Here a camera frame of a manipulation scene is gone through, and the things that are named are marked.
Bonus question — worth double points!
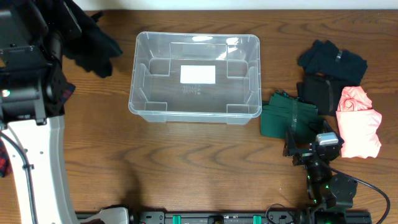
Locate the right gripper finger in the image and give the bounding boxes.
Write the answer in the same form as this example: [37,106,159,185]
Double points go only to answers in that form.
[282,128,298,157]
[323,120,342,144]

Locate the pink garment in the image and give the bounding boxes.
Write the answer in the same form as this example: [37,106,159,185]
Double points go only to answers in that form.
[336,86,382,159]

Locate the dark green garment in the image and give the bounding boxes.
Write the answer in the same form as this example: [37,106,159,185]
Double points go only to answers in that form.
[261,91,324,143]

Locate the red navy plaid shirt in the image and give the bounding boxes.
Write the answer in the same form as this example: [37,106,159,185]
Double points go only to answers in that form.
[0,83,76,178]

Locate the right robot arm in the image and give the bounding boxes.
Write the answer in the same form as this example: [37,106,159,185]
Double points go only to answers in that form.
[283,121,358,223]

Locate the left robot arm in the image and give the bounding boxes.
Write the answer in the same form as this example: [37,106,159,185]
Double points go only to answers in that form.
[1,0,130,223]

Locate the black folded garment with tape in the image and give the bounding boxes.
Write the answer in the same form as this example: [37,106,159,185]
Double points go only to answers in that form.
[297,73,355,116]

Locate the navy folded garment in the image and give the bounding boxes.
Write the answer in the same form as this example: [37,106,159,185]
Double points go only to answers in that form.
[297,40,368,85]

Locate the clear plastic storage bin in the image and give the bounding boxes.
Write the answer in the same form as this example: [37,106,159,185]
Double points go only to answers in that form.
[128,32,262,124]

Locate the white label in bin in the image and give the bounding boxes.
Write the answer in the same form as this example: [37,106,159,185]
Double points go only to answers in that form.
[180,65,216,84]

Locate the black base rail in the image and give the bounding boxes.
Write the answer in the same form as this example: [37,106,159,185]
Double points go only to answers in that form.
[124,209,372,224]

